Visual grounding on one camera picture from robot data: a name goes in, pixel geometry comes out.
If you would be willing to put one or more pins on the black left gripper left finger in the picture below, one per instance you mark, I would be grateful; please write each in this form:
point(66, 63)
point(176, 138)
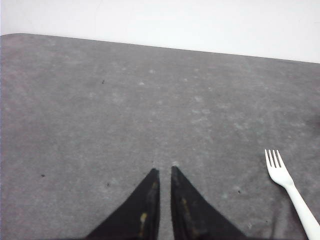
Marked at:
point(138, 218)

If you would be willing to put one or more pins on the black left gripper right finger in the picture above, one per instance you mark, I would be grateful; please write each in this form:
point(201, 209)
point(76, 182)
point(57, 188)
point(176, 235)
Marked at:
point(193, 218)

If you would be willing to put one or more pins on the white plastic fork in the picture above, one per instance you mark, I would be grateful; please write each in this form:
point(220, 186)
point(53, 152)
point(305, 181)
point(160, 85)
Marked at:
point(280, 175)

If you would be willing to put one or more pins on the grey table mat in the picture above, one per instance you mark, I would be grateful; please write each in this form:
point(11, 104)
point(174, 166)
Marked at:
point(84, 121)

